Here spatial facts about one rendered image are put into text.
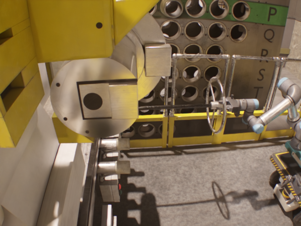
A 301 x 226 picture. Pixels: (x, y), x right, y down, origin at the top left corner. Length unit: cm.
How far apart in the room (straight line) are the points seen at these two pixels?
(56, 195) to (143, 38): 52
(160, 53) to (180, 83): 235
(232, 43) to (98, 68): 266
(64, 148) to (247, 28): 270
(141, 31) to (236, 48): 244
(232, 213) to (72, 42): 188
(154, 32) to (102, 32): 33
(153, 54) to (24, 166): 48
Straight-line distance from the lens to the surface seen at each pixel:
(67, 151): 74
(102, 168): 113
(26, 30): 45
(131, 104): 51
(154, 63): 74
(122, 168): 112
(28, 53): 45
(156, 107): 154
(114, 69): 49
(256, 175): 245
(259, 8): 311
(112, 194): 127
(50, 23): 45
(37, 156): 65
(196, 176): 228
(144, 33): 75
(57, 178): 67
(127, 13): 44
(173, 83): 212
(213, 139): 260
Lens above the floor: 169
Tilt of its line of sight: 34 degrees down
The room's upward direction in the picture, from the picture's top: straight up
